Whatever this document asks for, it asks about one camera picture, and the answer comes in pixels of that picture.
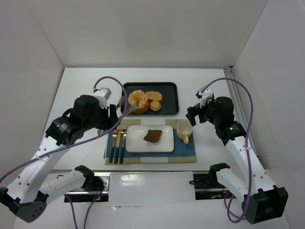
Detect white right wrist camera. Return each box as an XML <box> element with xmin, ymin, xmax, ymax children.
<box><xmin>196</xmin><ymin>87</ymin><xmax>213</xmax><ymax>107</ymax></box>

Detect small round yellow bun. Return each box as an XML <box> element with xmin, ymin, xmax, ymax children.
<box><xmin>150</xmin><ymin>100</ymin><xmax>162</xmax><ymax>112</ymax></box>

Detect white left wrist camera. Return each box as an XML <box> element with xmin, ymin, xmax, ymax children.
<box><xmin>92</xmin><ymin>87</ymin><xmax>112</xmax><ymax>109</ymax></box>

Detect flat seeded bread slice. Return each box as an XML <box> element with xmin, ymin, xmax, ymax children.
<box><xmin>145</xmin><ymin>91</ymin><xmax>163</xmax><ymax>103</ymax></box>

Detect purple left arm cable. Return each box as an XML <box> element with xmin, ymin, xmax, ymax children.
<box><xmin>0</xmin><ymin>76</ymin><xmax>128</xmax><ymax>229</ymax></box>

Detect yellow mug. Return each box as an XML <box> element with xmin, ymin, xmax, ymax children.
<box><xmin>176</xmin><ymin>120</ymin><xmax>193</xmax><ymax>144</ymax></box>

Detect dark brown bread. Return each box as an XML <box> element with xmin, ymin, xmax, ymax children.
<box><xmin>143</xmin><ymin>129</ymin><xmax>163</xmax><ymax>143</ymax></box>

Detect blue beige placemat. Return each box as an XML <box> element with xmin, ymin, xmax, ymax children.
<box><xmin>119</xmin><ymin>119</ymin><xmax>197</xmax><ymax>165</ymax></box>

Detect gold fork green handle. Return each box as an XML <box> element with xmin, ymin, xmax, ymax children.
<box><xmin>109</xmin><ymin>129</ymin><xmax>118</xmax><ymax>163</ymax></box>

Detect gold spoon green handle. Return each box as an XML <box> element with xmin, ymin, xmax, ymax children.
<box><xmin>119</xmin><ymin>130</ymin><xmax>127</xmax><ymax>164</ymax></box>

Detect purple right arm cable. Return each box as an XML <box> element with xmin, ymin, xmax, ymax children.
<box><xmin>202</xmin><ymin>76</ymin><xmax>253</xmax><ymax>222</ymax></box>

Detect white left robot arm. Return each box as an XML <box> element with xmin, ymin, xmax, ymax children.
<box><xmin>0</xmin><ymin>95</ymin><xmax>119</xmax><ymax>223</ymax></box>

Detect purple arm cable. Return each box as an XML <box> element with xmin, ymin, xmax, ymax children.
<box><xmin>202</xmin><ymin>76</ymin><xmax>253</xmax><ymax>222</ymax></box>
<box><xmin>0</xmin><ymin>76</ymin><xmax>128</xmax><ymax>229</ymax></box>

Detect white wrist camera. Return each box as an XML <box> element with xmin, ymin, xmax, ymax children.
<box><xmin>196</xmin><ymin>87</ymin><xmax>213</xmax><ymax>107</ymax></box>
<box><xmin>92</xmin><ymin>87</ymin><xmax>112</xmax><ymax>109</ymax></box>

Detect aluminium frame rail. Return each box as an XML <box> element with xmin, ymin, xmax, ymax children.
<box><xmin>224</xmin><ymin>66</ymin><xmax>259</xmax><ymax>159</ymax></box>

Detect metal food tongs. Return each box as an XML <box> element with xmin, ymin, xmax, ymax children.
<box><xmin>116</xmin><ymin>95</ymin><xmax>139</xmax><ymax>115</ymax></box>

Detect white rectangular plate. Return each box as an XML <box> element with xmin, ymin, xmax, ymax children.
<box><xmin>125</xmin><ymin>125</ymin><xmax>174</xmax><ymax>153</ymax></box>

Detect large orange flower bread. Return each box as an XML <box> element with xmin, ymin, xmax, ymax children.
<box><xmin>128</xmin><ymin>90</ymin><xmax>149</xmax><ymax>114</ymax></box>

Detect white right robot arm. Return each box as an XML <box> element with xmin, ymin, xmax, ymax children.
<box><xmin>186</xmin><ymin>94</ymin><xmax>288</xmax><ymax>224</ymax></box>

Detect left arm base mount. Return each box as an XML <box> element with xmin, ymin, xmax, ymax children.
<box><xmin>66</xmin><ymin>172</ymin><xmax>111</xmax><ymax>203</ymax></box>

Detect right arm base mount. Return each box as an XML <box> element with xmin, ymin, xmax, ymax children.
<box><xmin>189</xmin><ymin>173</ymin><xmax>229</xmax><ymax>200</ymax></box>

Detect black rectangular tray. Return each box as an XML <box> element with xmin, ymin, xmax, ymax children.
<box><xmin>123</xmin><ymin>82</ymin><xmax>179</xmax><ymax>116</ymax></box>

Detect gold knife green handle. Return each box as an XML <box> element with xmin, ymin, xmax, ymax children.
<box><xmin>114</xmin><ymin>130</ymin><xmax>122</xmax><ymax>164</ymax></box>

